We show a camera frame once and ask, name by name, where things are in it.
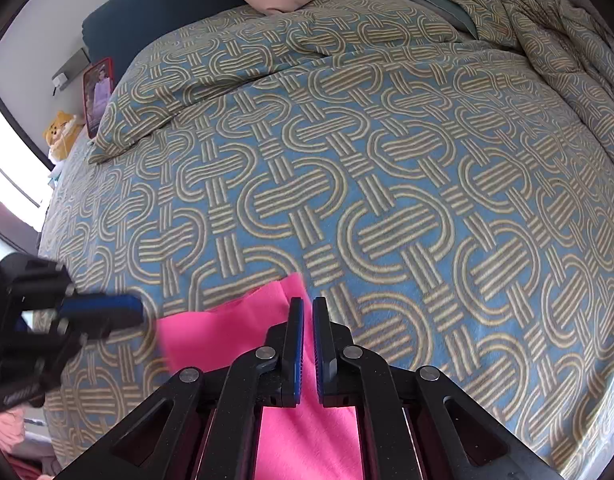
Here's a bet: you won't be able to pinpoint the folded patterned duvet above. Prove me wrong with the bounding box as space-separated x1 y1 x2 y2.
402 0 614 181

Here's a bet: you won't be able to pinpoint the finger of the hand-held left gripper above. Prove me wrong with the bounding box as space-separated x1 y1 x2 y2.
52 294 145 346

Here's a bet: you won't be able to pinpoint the yellow plush toy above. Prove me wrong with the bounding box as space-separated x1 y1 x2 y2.
43 111 86 162

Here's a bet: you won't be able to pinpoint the bed with patterned sheet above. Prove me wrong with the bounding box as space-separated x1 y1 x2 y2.
37 0 614 480

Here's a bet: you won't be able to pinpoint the dark blue headboard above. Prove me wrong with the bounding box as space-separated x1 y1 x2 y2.
82 0 513 78

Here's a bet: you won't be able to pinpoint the pink pants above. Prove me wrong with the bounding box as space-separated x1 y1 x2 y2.
159 274 365 480

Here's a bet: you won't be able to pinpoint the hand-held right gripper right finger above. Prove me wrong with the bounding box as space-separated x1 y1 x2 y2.
312 297 563 480

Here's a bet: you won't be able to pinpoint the person's left forearm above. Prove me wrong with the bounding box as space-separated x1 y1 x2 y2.
0 404 26 456

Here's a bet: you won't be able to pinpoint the red photo frame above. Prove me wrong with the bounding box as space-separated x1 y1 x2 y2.
82 57 115 139

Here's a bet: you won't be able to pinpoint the grey pillow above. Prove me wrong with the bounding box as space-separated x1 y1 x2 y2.
389 0 480 40

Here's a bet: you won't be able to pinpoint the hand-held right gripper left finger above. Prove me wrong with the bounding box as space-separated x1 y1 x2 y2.
54 297 305 480

